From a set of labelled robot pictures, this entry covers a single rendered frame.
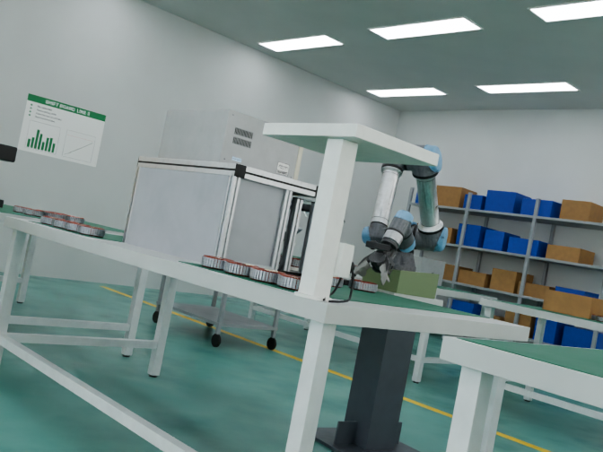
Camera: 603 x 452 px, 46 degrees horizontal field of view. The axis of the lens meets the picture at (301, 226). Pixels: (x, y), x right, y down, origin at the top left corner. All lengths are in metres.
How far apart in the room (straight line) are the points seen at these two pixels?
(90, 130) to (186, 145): 5.57
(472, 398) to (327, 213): 0.60
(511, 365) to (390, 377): 1.94
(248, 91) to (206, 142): 6.85
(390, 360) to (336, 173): 1.65
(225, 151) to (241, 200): 0.21
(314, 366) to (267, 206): 0.92
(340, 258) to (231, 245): 0.74
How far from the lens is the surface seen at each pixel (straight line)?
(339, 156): 1.84
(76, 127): 8.27
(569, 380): 1.40
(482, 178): 10.46
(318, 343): 1.82
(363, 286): 2.69
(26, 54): 8.10
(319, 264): 1.82
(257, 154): 2.71
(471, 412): 1.55
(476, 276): 9.63
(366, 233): 2.99
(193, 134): 2.78
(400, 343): 3.36
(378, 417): 3.38
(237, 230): 2.52
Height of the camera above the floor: 0.88
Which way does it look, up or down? 1 degrees up
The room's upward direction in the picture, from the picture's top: 11 degrees clockwise
